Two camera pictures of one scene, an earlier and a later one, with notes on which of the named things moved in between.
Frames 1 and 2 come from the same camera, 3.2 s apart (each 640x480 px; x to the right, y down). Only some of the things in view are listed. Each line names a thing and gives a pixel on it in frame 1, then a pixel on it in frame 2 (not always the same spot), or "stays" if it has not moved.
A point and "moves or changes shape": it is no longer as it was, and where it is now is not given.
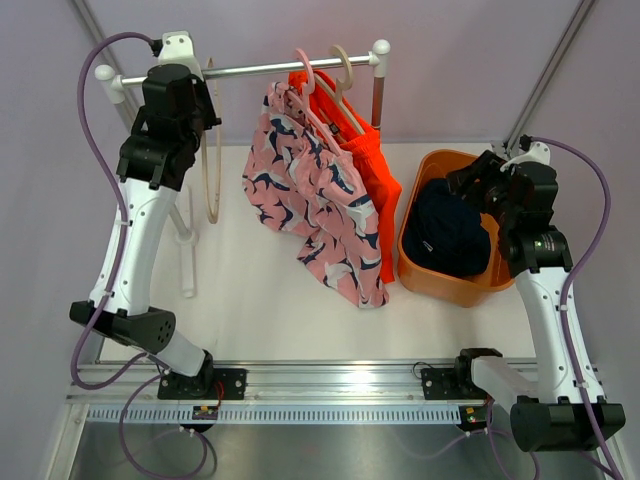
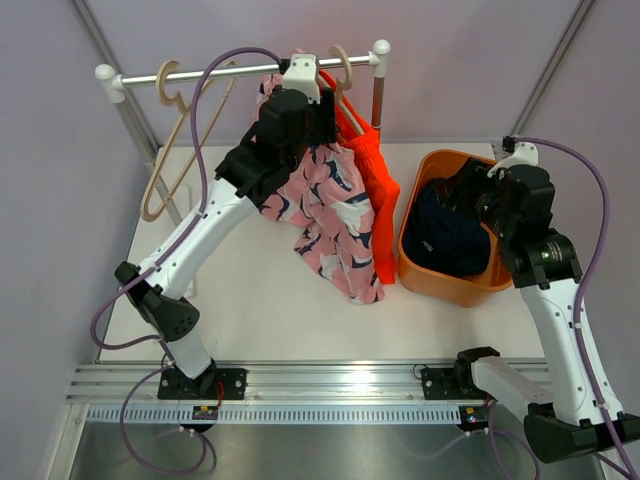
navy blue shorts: [444, 233] stays
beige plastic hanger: [339, 93] stays
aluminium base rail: [268, 380] stays
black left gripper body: [202, 117] → [319, 126]
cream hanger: [213, 219] moves or changes shape
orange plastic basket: [467, 291] stays
